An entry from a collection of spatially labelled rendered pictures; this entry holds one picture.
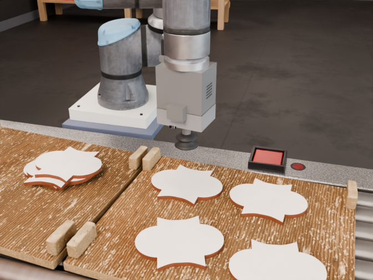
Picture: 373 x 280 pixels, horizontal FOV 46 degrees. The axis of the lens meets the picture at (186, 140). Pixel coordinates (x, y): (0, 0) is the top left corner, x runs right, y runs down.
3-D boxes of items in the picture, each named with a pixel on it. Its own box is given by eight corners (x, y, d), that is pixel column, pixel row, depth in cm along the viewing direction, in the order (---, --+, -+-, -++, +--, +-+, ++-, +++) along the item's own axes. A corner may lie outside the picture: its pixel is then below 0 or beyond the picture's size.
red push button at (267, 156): (255, 154, 99) (256, 148, 98) (282, 158, 97) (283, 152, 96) (251, 167, 93) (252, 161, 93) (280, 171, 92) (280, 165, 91)
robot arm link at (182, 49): (198, 38, 65) (151, 32, 68) (198, 67, 67) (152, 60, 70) (217, 27, 71) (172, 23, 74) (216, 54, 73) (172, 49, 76)
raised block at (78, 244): (88, 233, 71) (86, 219, 70) (98, 235, 70) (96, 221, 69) (67, 258, 66) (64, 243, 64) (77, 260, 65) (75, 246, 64)
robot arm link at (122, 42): (101, 61, 130) (97, 15, 123) (146, 60, 131) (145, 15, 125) (98, 76, 120) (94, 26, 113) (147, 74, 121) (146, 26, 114)
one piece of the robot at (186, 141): (171, 135, 77) (171, 145, 78) (191, 139, 76) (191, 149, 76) (181, 126, 80) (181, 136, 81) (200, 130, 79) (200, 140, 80)
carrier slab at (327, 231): (155, 160, 95) (155, 154, 94) (354, 196, 83) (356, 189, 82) (64, 270, 66) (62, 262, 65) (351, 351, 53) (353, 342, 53)
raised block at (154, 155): (153, 156, 93) (152, 145, 92) (161, 158, 93) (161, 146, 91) (141, 170, 88) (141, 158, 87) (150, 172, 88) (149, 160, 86)
